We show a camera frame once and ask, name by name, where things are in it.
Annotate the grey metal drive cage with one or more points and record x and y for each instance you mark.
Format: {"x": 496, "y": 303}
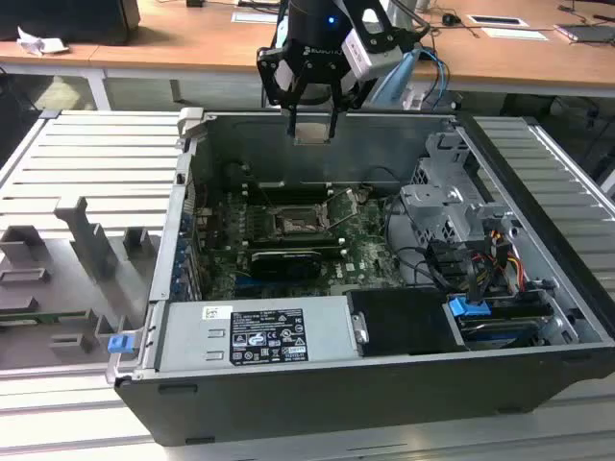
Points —
{"x": 442, "y": 201}

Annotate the blue disk carrier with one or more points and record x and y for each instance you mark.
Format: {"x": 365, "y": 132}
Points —
{"x": 468, "y": 307}

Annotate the dark grey parts rack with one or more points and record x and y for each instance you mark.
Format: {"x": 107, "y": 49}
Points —
{"x": 72, "y": 269}

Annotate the small square CPU plate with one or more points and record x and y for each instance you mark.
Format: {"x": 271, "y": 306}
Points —
{"x": 312, "y": 133}

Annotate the black computer mouse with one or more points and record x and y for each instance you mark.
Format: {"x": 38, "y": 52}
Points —
{"x": 450, "y": 19}

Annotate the green motherboard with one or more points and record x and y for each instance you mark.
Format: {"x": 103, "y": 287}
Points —
{"x": 365, "y": 259}

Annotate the green RAM stick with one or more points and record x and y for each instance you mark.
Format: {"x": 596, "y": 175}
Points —
{"x": 43, "y": 316}

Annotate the blue expansion slot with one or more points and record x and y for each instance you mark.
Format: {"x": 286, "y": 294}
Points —
{"x": 250, "y": 289}

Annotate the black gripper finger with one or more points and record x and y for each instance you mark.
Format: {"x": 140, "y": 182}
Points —
{"x": 266, "y": 72}
{"x": 353, "y": 93}

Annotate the black plastic shroud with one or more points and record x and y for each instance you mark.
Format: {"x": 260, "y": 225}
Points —
{"x": 403, "y": 322}

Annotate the black RAM slot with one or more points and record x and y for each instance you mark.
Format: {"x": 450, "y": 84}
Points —
{"x": 288, "y": 186}
{"x": 293, "y": 249}
{"x": 288, "y": 197}
{"x": 288, "y": 240}

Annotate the black graphics card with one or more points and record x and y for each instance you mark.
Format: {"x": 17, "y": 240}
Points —
{"x": 283, "y": 266}

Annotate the grey power supply with label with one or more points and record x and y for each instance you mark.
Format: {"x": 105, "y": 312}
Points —
{"x": 192, "y": 336}

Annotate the wooden desk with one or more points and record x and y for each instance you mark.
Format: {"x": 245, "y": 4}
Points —
{"x": 192, "y": 53}

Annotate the black open PC case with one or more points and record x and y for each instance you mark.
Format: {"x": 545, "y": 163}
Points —
{"x": 336, "y": 403}

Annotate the grey laptop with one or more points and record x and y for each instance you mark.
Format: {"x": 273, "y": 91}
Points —
{"x": 588, "y": 33}

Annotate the large black box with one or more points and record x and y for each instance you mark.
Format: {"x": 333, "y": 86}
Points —
{"x": 67, "y": 19}

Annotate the crumpled white paper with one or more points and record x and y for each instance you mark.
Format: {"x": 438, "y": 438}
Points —
{"x": 41, "y": 42}

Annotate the blue plastic case latch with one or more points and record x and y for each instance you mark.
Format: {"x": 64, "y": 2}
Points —
{"x": 120, "y": 345}

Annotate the CPU socket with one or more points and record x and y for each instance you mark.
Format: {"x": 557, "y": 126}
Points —
{"x": 298, "y": 223}

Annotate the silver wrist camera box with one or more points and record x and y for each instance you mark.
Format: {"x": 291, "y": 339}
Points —
{"x": 379, "y": 57}

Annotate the white paper sheet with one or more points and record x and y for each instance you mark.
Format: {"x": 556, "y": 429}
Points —
{"x": 514, "y": 33}

